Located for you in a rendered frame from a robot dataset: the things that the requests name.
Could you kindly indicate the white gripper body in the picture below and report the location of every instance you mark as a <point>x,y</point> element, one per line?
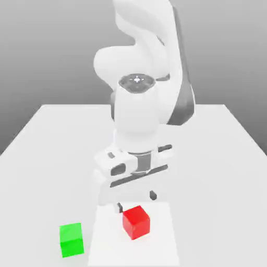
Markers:
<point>137,183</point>

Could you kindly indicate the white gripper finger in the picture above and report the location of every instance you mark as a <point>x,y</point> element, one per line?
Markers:
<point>119,207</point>
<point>153,195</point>

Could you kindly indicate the small green cube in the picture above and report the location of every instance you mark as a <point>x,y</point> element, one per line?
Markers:
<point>71,239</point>

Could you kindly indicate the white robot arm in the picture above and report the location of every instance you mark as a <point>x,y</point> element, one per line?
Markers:
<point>135,112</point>

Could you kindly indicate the small red cube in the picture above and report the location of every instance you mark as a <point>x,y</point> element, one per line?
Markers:
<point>136,222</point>

